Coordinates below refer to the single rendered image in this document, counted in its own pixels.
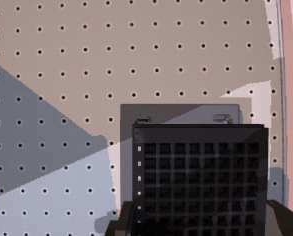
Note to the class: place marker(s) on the black well plate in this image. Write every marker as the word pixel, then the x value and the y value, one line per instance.
pixel 159 211

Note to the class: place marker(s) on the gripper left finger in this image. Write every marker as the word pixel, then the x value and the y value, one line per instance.
pixel 125 225

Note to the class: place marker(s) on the grey perforated base plate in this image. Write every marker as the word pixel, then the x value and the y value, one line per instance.
pixel 66 66

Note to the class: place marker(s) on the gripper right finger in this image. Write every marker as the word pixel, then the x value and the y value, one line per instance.
pixel 279 219

